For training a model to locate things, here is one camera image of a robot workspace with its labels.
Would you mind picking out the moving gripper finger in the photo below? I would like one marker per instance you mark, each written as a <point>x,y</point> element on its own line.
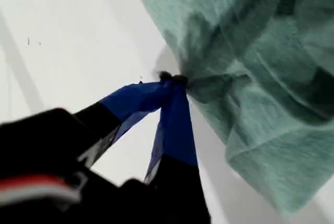
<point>138,101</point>

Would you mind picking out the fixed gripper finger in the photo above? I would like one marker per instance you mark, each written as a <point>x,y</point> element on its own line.
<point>177,143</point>

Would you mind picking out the pale green T-shirt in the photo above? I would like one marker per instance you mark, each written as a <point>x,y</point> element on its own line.
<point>261,104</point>

